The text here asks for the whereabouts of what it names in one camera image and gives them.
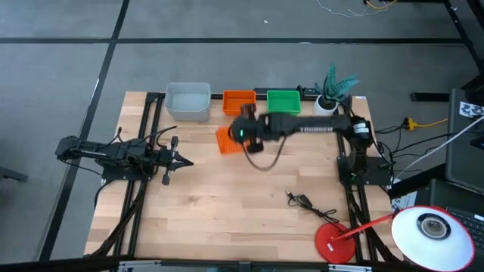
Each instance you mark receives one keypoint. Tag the white marker card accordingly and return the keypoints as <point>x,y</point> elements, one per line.
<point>470,109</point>

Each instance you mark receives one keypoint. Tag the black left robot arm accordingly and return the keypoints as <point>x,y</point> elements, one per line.
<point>113,151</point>

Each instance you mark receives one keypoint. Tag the orange plastic basket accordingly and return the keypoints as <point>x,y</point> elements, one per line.
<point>225,143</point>
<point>238,101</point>

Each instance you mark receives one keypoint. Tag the black laptop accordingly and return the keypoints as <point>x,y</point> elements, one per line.
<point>477,223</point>

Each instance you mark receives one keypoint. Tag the black aluminium frame rail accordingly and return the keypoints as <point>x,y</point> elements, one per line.
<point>155,97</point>
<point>350,211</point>

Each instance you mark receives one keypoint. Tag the dark grey equipment case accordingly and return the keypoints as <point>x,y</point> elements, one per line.
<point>465,158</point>

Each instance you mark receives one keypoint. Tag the green potted plant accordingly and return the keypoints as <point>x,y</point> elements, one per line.
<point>334,85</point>

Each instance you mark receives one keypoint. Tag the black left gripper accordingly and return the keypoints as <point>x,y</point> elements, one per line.
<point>172,158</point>

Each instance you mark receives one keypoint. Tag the black stand foot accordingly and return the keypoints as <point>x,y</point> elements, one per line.
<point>431,97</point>

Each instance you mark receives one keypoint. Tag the green plastic basket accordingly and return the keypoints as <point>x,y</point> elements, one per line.
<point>283,102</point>

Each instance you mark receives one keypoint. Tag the red desk lamp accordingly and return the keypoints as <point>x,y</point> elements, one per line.
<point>334,243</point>

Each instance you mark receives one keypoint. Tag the black bar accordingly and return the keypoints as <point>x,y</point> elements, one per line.
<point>261,91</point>

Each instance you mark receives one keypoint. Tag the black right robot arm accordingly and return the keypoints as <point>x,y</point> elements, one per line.
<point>321,124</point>

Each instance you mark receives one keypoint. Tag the white plant pot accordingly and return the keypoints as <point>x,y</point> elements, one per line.
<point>321,109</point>

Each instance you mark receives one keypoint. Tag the grey plastic bin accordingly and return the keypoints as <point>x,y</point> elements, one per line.
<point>188,102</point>

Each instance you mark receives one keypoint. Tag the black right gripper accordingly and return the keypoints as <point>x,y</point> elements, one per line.
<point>251,128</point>

